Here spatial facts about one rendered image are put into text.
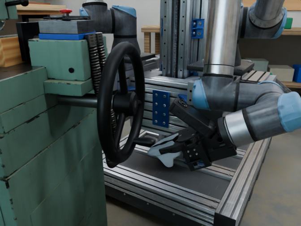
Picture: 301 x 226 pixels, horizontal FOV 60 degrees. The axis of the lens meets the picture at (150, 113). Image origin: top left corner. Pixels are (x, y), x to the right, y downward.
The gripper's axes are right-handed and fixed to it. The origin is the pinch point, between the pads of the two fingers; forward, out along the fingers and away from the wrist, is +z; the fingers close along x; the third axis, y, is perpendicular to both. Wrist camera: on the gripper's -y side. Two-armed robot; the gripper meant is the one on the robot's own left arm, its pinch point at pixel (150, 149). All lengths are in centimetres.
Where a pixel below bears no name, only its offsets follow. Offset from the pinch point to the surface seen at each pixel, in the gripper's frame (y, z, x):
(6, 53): -36.3, 16.4, -7.1
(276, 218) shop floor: 87, -9, 64
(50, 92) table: -24.1, 11.5, -7.0
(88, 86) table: -21.2, 4.5, -3.2
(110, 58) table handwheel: -24.1, -6.5, -7.2
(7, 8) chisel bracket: -46.1, 15.1, -0.3
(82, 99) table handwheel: -19.1, 8.7, -2.0
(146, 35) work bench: -36, 77, 261
